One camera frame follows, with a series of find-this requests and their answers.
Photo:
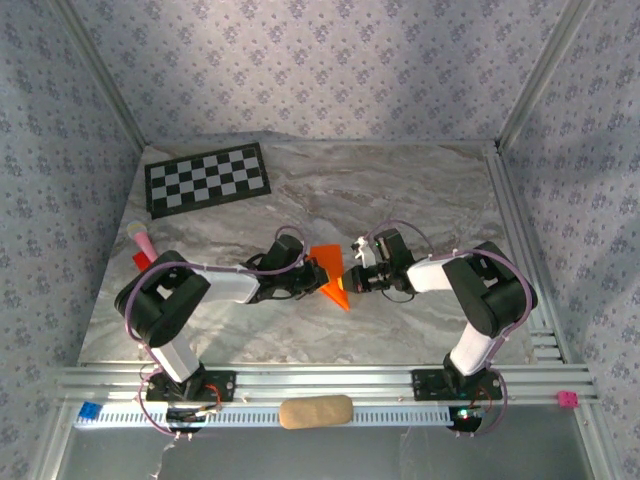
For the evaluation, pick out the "aluminium side rail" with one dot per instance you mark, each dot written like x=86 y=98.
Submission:
x=520 y=225

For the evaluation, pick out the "aluminium frame post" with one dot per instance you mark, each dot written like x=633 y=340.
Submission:
x=95 y=75
x=545 y=75

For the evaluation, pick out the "tan oblong pad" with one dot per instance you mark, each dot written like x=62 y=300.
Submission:
x=316 y=411

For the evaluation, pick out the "right electronics board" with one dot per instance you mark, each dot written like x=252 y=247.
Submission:
x=465 y=415

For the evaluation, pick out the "red block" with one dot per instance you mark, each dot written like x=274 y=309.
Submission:
x=140 y=260

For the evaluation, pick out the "black white checkerboard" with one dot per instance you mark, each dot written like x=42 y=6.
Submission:
x=207 y=180

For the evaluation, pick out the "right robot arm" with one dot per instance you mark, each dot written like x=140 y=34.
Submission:
x=425 y=275

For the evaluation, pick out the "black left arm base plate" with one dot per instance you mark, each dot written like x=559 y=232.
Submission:
x=222 y=387

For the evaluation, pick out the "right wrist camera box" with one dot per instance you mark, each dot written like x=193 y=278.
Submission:
x=365 y=252

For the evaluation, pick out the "left electronics board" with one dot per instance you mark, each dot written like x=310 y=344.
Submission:
x=192 y=414

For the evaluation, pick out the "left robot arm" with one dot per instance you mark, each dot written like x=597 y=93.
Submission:
x=230 y=285

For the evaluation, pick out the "blue block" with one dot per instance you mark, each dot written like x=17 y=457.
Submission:
x=90 y=410

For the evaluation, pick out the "long aluminium base rail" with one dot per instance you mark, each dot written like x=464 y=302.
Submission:
x=325 y=382

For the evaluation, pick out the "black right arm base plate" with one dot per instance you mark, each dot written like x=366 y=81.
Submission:
x=425 y=385

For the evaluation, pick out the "electronics board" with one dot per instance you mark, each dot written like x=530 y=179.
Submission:
x=192 y=414
x=465 y=415

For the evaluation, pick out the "pink block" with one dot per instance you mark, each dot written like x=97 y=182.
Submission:
x=567 y=399

